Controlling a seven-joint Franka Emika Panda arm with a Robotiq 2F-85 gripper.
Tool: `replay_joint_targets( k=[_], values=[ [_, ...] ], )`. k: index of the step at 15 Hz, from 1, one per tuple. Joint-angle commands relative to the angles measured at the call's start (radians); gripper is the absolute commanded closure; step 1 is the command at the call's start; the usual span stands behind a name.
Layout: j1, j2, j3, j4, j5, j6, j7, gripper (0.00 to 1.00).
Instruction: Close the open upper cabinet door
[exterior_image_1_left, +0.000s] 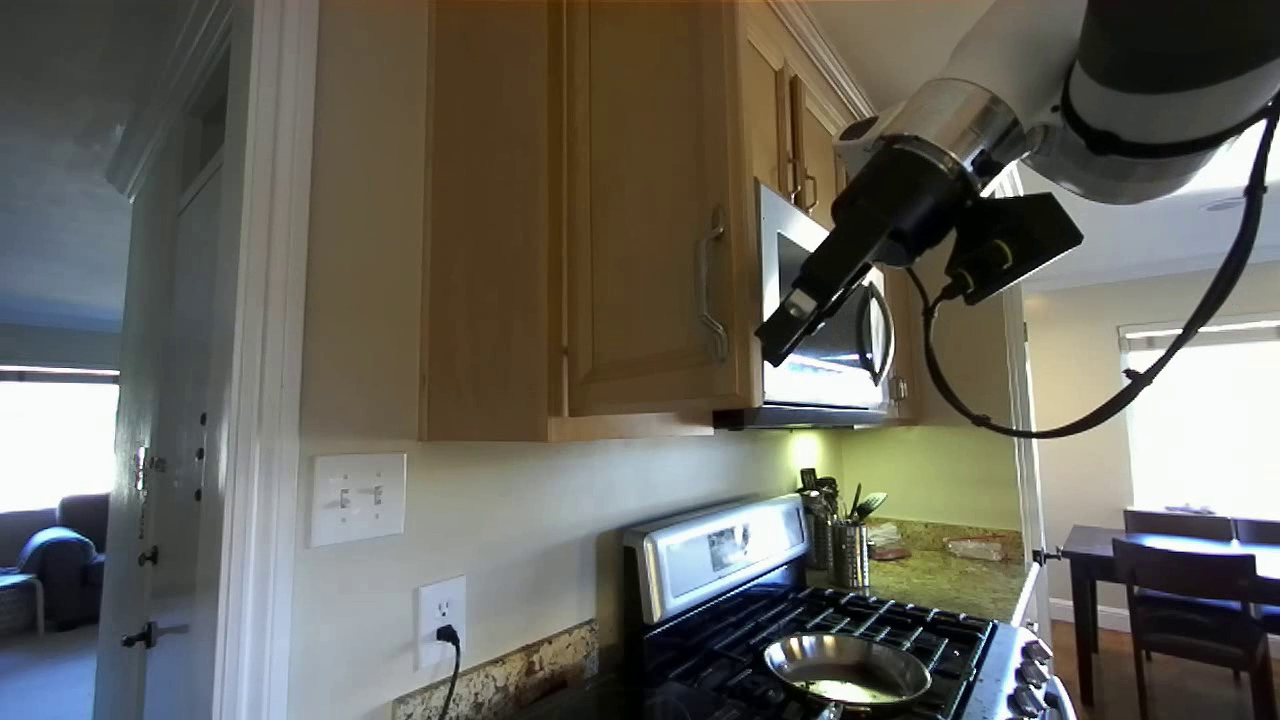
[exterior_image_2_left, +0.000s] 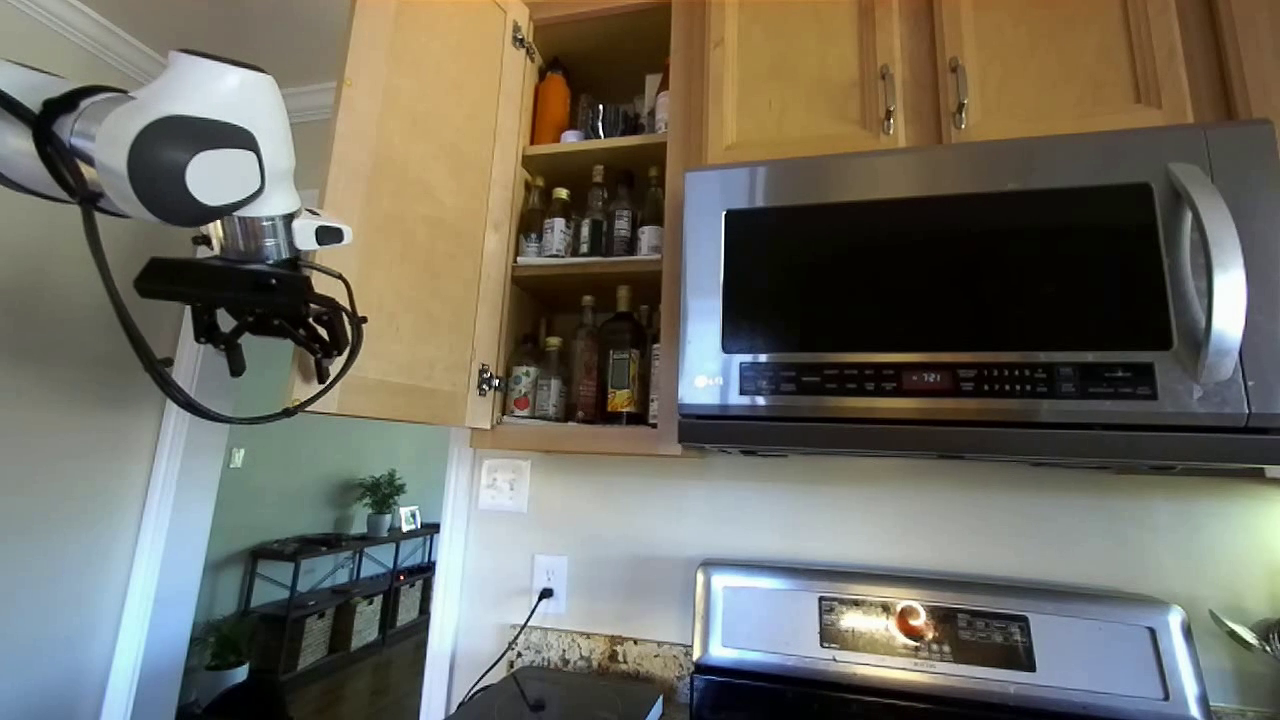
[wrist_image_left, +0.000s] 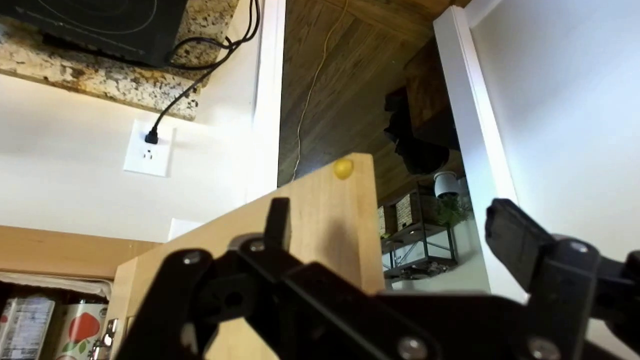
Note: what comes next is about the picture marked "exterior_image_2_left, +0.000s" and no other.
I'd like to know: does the small clear bottle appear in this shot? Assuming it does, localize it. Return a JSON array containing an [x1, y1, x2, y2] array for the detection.
[[532, 332, 573, 424]]

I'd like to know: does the stainless steel microwave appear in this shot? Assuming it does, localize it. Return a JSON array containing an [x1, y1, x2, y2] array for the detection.
[[670, 119, 1280, 471]]

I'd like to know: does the metal cabinet handle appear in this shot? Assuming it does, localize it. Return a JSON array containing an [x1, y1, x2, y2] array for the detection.
[[944, 56, 972, 138], [871, 59, 899, 142]]

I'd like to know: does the small potted plant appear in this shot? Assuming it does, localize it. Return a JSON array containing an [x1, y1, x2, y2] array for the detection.
[[349, 468, 412, 539]]

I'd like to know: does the granite backsplash strip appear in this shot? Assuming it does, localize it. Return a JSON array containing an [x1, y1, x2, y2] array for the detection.
[[513, 625, 700, 688]]

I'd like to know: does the red label sauce bottle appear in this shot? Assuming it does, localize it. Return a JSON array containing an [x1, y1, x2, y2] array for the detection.
[[502, 332, 545, 424]]

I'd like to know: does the black storage shelf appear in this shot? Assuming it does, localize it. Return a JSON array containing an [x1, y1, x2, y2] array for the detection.
[[238, 519, 444, 681]]

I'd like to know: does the black power cord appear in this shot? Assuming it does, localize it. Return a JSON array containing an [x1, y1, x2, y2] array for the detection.
[[457, 584, 559, 711]]

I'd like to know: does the dark bottle white label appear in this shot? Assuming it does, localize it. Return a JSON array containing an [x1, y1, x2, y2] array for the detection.
[[631, 165, 669, 261]]

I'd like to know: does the metal utensil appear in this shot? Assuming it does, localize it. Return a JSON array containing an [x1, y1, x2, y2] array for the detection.
[[1202, 605, 1280, 665]]

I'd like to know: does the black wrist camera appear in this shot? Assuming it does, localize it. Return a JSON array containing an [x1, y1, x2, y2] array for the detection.
[[133, 257, 324, 310]]

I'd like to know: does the dark bottle yellow label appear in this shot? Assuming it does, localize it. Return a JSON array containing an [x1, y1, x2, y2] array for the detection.
[[598, 282, 650, 428]]

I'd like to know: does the white light switch plate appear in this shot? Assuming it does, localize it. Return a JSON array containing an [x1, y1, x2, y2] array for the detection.
[[476, 458, 534, 516]]

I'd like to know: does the orange plastic bottle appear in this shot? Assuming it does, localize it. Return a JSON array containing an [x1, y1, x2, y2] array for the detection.
[[526, 63, 576, 147]]

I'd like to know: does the closed wooden cabinet door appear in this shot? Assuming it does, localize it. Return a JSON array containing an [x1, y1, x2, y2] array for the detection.
[[926, 0, 1201, 147], [700, 0, 913, 169]]

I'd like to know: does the clear bottle white label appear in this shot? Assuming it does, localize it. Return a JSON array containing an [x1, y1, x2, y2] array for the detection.
[[540, 185, 581, 261], [517, 177, 549, 261]]

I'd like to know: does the white door frame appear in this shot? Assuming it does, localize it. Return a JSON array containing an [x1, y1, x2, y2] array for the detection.
[[97, 304, 478, 720]]

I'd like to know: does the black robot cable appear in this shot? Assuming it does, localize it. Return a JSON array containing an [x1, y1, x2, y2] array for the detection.
[[32, 84, 367, 428]]

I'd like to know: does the black round appliance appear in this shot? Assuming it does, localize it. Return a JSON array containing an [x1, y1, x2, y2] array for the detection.
[[447, 665, 670, 720]]

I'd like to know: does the white carton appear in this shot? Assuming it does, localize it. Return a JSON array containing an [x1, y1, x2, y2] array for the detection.
[[638, 72, 670, 142]]

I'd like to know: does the brown glass bottle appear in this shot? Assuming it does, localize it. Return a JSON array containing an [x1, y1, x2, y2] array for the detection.
[[568, 293, 607, 428]]

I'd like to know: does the small glass jar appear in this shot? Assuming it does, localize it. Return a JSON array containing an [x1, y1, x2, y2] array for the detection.
[[576, 96, 631, 144]]

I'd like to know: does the light wood cabinet door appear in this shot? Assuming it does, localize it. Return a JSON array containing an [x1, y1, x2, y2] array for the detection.
[[290, 0, 545, 433]]

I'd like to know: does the light wood upper cabinet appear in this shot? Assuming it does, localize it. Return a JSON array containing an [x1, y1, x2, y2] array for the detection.
[[464, 0, 697, 462]]

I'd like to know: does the dark glass bottle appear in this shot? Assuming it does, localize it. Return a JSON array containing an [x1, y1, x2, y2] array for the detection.
[[573, 159, 614, 261], [607, 173, 638, 261]]

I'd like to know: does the green floor plant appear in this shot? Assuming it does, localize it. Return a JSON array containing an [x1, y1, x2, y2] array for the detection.
[[185, 614, 264, 711]]

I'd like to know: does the stainless steel stove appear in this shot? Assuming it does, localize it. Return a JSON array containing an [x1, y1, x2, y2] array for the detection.
[[685, 562, 1210, 720]]

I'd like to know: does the white wall outlet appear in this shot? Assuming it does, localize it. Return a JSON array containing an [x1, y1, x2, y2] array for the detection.
[[526, 551, 576, 620]]

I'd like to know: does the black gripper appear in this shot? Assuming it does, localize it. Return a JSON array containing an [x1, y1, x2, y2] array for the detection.
[[185, 298, 344, 383]]

